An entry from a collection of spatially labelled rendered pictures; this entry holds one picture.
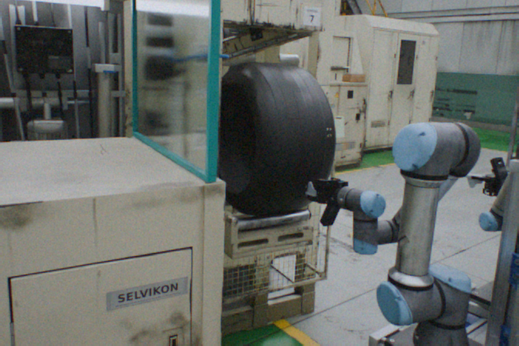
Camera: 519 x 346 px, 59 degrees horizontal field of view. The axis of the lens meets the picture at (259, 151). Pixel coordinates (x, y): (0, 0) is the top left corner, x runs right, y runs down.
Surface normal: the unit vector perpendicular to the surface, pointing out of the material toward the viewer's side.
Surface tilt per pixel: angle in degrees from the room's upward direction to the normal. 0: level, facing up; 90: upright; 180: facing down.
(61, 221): 90
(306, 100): 54
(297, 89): 45
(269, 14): 90
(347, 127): 90
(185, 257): 90
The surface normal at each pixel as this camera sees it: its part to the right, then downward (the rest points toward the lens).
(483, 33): -0.78, 0.09
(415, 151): -0.93, -0.10
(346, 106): 0.62, 0.18
